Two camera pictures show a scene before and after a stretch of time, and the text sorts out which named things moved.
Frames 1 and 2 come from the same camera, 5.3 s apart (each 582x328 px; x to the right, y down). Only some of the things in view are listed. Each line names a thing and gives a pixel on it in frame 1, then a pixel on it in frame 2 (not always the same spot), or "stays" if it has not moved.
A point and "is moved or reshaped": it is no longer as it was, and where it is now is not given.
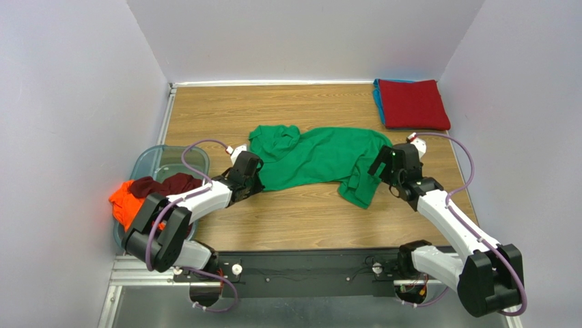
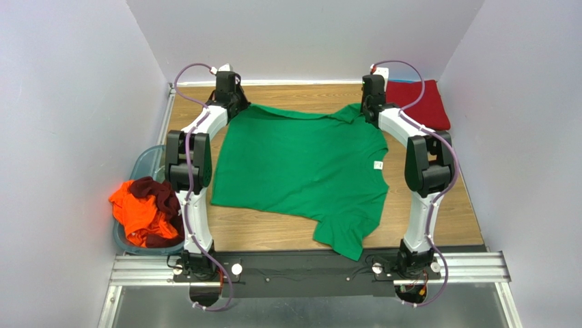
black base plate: [313, 274] stays
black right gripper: [382, 162] to [369, 111]
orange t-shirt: [126, 206] stays
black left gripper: [253, 170] to [239, 104]
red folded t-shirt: [413, 105] stays
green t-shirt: [336, 157] is moved or reshaped
